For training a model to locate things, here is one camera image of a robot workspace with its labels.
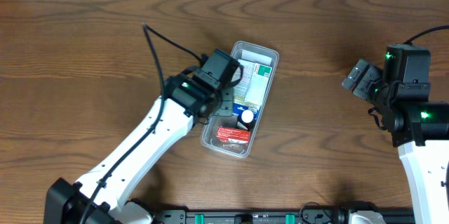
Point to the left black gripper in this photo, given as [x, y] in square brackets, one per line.
[228, 111]

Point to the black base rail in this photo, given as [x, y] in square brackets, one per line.
[313, 213]

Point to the blue tall carton box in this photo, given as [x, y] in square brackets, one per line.
[242, 88]

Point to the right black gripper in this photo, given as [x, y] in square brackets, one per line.
[358, 78]

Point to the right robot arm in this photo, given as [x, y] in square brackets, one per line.
[419, 131]

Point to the white green medicine box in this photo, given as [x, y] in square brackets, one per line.
[258, 84]

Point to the dark bottle white cap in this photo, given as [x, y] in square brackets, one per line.
[246, 120]

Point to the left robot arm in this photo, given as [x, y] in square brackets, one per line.
[101, 195]

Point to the red orange small box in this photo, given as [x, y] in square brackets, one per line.
[231, 135]

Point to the clear plastic container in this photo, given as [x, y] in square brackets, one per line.
[252, 53]

